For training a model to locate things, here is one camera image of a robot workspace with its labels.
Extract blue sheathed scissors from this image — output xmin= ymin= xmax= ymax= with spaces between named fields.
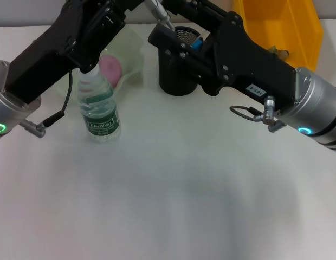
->
xmin=191 ymin=37 xmax=204 ymax=51

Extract yellow plastic bin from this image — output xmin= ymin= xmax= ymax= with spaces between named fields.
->
xmin=232 ymin=0 xmax=325 ymax=73

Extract right gripper cable with plug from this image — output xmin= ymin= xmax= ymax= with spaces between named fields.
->
xmin=229 ymin=95 xmax=287 ymax=133

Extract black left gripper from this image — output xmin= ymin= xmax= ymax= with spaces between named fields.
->
xmin=5 ymin=0 xmax=146 ymax=106

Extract silver ballpoint pen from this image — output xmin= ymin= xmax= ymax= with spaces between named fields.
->
xmin=145 ymin=0 xmax=176 ymax=33

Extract pink toy peach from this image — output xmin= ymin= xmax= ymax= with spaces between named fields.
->
xmin=99 ymin=55 xmax=122 ymax=88

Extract clear green-label water bottle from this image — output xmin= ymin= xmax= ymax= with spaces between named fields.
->
xmin=75 ymin=66 xmax=121 ymax=144

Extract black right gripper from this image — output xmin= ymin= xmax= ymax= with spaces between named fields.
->
xmin=147 ymin=0 xmax=298 ymax=112

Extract green plastic wrapper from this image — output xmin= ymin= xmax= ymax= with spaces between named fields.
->
xmin=268 ymin=45 xmax=290 ymax=60

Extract green glass fruit plate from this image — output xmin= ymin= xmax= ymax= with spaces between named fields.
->
xmin=55 ymin=21 xmax=145 ymax=101

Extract black mesh pen holder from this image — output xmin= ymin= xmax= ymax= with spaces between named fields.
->
xmin=157 ymin=25 xmax=210 ymax=96

